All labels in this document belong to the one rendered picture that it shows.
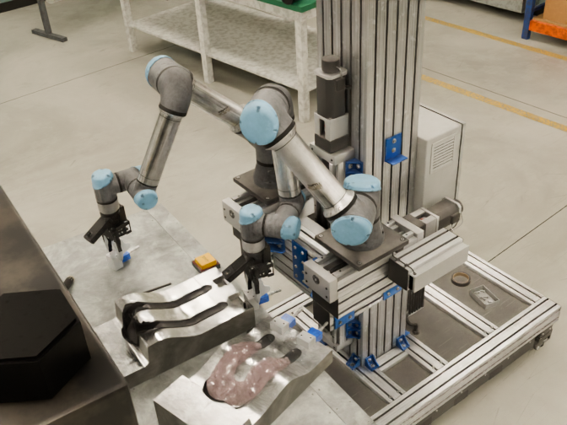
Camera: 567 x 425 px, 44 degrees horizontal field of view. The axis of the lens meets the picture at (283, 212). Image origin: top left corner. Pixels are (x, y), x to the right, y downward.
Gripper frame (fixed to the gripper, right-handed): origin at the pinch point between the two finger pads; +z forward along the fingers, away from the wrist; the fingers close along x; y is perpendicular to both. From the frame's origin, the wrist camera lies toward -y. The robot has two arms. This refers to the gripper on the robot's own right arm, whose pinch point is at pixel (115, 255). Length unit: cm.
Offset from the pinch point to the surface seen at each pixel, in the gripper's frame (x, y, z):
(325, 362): -94, 11, 2
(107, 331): -33.2, -26.5, -1.2
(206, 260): -28.2, 20.7, 1.0
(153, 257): -6.9, 11.9, 4.7
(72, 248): 22.7, -4.7, 4.7
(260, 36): 227, 303, 58
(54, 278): -139, -81, -116
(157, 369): -56, -25, 2
